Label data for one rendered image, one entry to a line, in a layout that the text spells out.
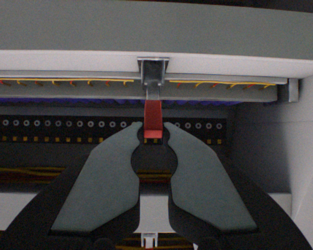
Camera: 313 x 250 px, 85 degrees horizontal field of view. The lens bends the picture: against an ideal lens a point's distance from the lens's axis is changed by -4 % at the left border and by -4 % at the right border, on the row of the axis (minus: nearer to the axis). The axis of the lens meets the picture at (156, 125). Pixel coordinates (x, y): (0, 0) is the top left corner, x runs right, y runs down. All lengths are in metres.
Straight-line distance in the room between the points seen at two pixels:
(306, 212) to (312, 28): 0.21
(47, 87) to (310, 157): 0.32
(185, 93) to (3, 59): 0.19
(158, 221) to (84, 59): 0.19
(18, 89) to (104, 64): 0.12
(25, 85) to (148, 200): 0.20
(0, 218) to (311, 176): 0.37
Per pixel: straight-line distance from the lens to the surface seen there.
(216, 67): 0.19
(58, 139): 0.38
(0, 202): 0.29
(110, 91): 0.22
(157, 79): 0.19
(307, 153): 0.27
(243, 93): 0.24
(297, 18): 0.22
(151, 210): 0.23
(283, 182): 0.30
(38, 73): 0.24
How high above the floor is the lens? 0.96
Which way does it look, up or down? 19 degrees up
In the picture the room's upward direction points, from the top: 178 degrees counter-clockwise
